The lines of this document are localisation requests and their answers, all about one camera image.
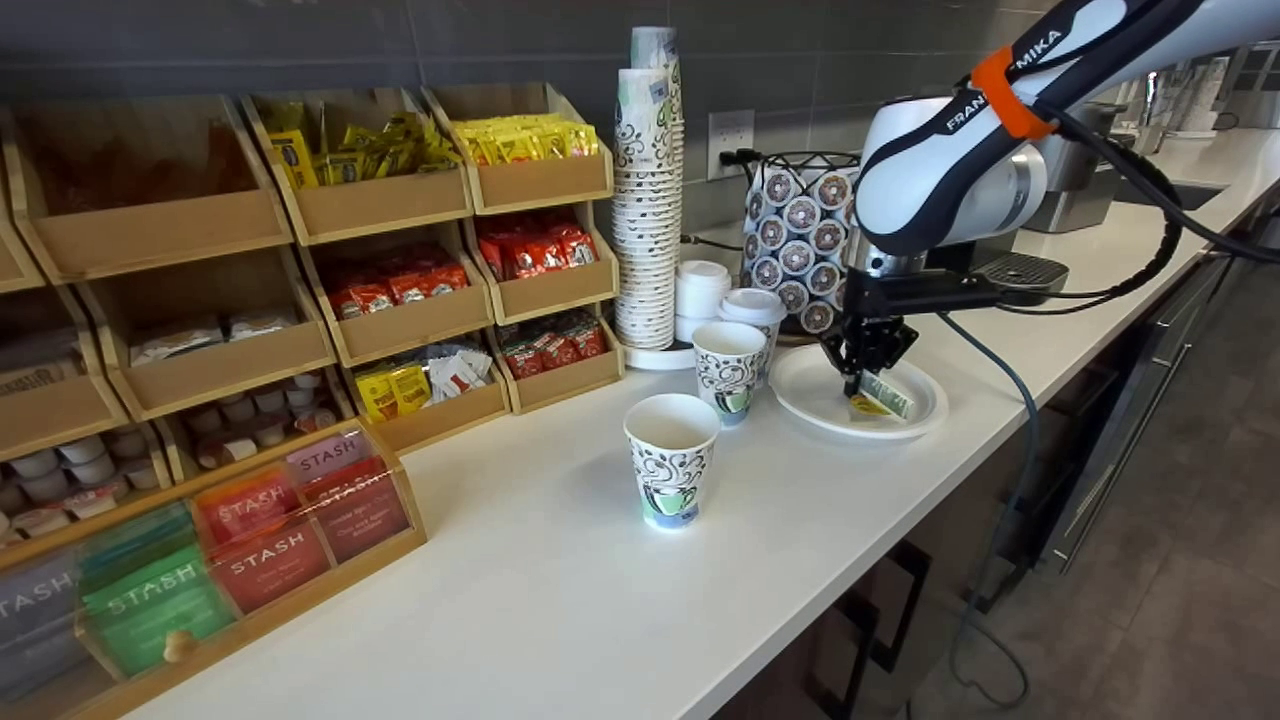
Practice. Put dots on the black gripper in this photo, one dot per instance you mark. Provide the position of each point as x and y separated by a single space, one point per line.
874 324

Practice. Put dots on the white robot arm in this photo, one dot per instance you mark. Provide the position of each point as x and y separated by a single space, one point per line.
961 173

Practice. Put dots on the white paper plate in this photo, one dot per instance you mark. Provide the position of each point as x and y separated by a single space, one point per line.
805 394

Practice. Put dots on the patterned cup with white lid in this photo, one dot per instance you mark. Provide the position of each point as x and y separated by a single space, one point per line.
753 311

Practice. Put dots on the open patterned paper cup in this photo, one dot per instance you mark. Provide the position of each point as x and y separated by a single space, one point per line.
668 481
729 385

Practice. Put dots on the stack of white cup lids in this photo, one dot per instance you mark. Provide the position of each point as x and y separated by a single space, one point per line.
703 285

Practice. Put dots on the red ketchup sachets pile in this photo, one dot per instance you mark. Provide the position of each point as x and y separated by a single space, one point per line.
537 250
400 285
554 348

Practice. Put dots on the yellow and white sachets pile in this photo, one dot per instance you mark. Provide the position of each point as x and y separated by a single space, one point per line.
421 380

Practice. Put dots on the green yellow sachets pile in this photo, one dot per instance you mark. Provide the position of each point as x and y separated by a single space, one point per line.
362 145

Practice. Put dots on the patterned coffee pod holder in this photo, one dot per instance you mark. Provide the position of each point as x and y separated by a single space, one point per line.
800 226

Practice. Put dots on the grey cabinet drawers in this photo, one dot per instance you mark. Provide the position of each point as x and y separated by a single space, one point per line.
1126 402

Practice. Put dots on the tall stack of paper cups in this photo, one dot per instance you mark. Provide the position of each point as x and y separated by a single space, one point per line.
650 200

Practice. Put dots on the maroon tea box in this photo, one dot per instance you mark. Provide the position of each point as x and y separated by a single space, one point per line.
352 503

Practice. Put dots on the creamer cups pile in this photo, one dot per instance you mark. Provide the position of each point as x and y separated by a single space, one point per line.
263 423
72 481

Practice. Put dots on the red tea box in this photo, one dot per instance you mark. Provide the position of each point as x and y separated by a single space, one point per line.
266 542

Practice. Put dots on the wooden tea box display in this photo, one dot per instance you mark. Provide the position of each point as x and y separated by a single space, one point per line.
273 617

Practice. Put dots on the wooden condiment organizer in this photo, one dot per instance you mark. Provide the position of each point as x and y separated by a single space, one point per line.
162 238

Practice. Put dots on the green tea box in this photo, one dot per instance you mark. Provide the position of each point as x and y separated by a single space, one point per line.
153 606

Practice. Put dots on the grey tea box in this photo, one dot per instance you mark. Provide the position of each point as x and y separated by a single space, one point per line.
43 635

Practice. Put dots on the black stool frame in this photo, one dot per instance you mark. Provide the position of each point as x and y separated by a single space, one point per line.
909 586

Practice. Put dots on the white wall outlet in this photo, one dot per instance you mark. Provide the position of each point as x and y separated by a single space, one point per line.
729 134

